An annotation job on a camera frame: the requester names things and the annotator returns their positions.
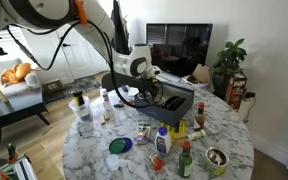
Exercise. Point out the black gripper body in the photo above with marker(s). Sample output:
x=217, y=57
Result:
x=150, y=86

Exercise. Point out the metallic cup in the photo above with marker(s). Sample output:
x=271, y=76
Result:
x=146, y=99

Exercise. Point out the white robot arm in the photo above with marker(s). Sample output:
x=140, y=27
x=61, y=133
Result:
x=50, y=13

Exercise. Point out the dark blue shoe box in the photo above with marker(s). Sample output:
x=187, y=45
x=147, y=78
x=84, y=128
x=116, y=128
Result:
x=165, y=116

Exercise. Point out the open cardboard box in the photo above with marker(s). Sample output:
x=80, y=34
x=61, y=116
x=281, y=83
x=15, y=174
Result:
x=200, y=75

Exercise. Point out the orange jenga box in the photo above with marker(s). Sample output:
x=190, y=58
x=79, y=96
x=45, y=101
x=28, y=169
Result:
x=235, y=90

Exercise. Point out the brown floor box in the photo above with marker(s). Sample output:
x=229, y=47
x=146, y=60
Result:
x=53, y=86

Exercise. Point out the white tv console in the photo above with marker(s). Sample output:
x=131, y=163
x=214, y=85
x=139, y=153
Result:
x=174, y=79

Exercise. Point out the black sandal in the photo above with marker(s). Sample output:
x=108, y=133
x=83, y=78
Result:
x=171, y=101
x=179, y=105

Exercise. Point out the small green object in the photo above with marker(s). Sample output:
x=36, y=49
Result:
x=118, y=105

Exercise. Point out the black chair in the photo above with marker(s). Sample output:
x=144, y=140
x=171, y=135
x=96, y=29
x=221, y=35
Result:
x=109, y=81

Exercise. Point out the black television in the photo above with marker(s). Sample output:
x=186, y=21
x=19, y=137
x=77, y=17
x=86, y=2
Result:
x=180, y=50

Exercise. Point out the clear plastic snack packet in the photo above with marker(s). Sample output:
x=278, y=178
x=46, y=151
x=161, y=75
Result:
x=142, y=136

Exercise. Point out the white bottle blue cap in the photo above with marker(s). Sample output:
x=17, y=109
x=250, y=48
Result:
x=163, y=141

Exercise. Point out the small wooden block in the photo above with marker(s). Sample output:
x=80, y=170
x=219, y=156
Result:
x=102, y=120

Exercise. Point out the tan wooden block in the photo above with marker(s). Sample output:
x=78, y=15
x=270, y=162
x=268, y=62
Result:
x=180, y=139

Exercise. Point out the black hanging jacket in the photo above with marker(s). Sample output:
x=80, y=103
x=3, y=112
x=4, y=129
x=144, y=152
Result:
x=120, y=33

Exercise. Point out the blue round lid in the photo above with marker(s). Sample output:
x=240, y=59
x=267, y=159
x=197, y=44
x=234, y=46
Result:
x=128, y=145

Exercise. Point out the small white bottle green cap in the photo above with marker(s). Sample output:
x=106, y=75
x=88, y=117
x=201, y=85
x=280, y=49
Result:
x=196, y=135

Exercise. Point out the patterned grey rug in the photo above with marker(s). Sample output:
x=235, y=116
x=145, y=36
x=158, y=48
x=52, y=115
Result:
x=82, y=85

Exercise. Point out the green round lid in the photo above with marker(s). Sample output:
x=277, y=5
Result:
x=116, y=146

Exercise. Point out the dark bottle black cap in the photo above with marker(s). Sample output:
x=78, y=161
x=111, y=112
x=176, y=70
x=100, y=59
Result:
x=78, y=98

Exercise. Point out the clear plastic tub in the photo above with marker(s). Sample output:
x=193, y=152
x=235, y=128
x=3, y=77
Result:
x=81, y=111

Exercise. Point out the small jar red cap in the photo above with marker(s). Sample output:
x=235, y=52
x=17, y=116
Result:
x=156, y=161

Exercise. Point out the white door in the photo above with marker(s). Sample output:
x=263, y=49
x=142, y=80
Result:
x=77, y=56

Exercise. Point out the potted green plant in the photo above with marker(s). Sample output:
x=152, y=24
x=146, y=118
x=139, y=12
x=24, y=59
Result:
x=229, y=60

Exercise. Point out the green glass bottle red cap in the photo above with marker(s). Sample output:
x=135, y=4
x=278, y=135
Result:
x=185, y=163

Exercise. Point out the white measuring scoop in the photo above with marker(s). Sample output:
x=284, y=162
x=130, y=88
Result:
x=112, y=162

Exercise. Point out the open tin can green label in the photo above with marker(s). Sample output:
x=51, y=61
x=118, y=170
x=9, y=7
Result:
x=216, y=162

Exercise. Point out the orange plush toy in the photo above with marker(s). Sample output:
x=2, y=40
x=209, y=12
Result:
x=15, y=73

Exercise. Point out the grey couch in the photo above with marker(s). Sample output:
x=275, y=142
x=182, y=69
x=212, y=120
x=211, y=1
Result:
x=14, y=96

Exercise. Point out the white window blinds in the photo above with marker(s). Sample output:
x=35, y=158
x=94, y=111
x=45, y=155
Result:
x=14, y=41

